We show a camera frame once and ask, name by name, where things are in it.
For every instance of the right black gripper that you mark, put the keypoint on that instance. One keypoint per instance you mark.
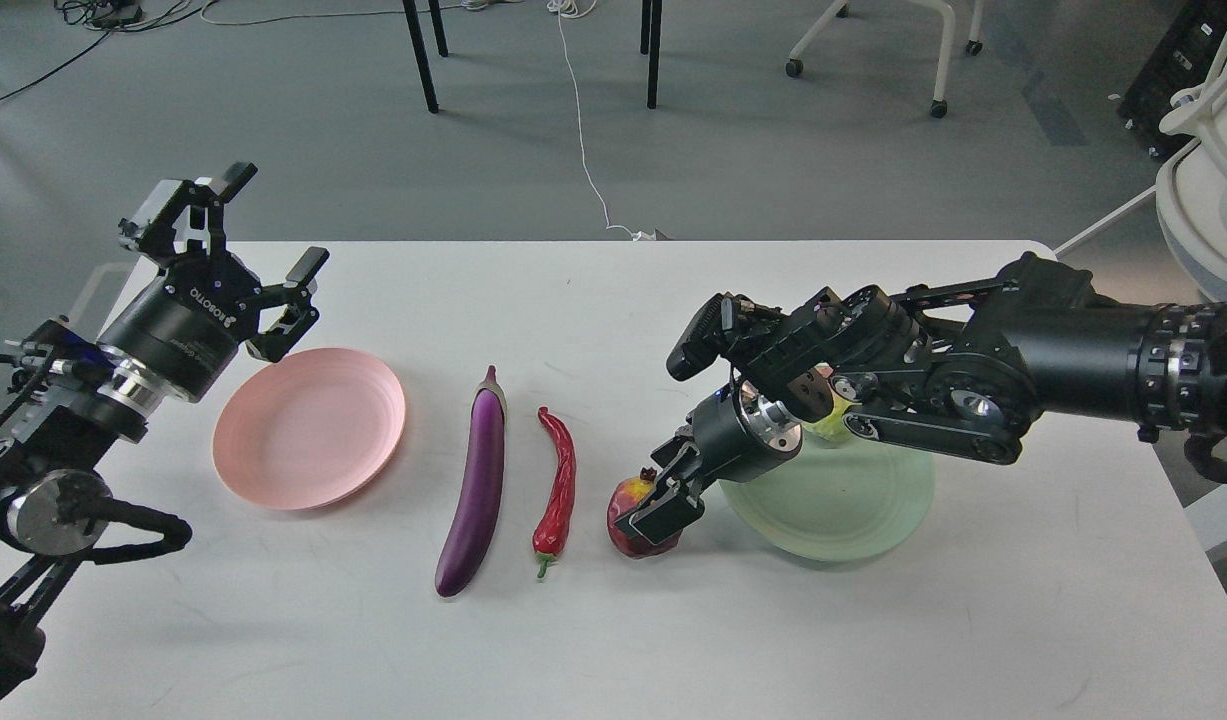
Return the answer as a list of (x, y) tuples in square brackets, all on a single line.
[(737, 435)]

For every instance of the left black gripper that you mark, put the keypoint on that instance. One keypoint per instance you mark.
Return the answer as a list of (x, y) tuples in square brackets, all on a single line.
[(187, 325)]

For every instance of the green red apple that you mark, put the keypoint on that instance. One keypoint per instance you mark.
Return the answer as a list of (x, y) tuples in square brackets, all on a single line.
[(832, 428)]

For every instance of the purple eggplant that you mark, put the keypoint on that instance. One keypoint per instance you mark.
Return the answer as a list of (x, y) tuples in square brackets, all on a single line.
[(475, 522)]

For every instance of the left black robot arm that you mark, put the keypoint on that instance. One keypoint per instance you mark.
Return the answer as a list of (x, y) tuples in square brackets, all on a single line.
[(73, 399)]

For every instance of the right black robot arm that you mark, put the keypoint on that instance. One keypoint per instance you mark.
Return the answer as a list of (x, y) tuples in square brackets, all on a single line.
[(961, 370)]

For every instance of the red chili pepper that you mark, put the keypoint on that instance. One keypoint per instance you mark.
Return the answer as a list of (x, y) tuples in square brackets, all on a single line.
[(552, 532)]

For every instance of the green plate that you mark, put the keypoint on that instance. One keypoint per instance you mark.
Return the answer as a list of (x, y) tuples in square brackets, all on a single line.
[(838, 501)]

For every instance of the pink plate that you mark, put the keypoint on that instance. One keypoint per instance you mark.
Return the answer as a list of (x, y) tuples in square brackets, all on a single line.
[(310, 430)]

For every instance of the white chair base with wheels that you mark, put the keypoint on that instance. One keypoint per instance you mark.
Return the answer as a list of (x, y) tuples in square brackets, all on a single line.
[(934, 32)]

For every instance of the white office chair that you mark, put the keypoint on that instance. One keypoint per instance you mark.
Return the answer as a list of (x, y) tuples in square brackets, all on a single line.
[(1190, 190)]

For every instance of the black box on floor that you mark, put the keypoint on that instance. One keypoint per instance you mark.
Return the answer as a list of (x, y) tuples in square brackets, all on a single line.
[(1180, 60)]

